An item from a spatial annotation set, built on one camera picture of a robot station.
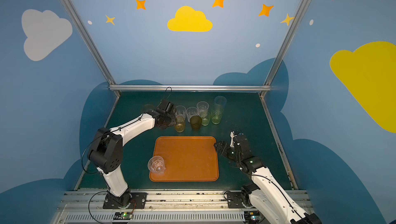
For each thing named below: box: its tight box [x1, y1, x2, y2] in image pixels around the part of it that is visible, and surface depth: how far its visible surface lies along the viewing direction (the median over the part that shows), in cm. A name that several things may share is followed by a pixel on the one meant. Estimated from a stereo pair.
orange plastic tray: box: [149, 135, 219, 183], surface depth 88 cm
